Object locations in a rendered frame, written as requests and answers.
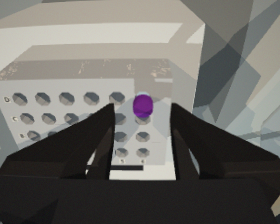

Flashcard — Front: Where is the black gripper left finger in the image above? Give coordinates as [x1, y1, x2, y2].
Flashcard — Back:
[0, 103, 115, 180]

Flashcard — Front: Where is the grey bench mat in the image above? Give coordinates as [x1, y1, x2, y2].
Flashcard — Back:
[0, 0, 280, 167]

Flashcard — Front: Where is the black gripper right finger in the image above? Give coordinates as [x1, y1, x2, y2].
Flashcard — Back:
[170, 103, 280, 207]

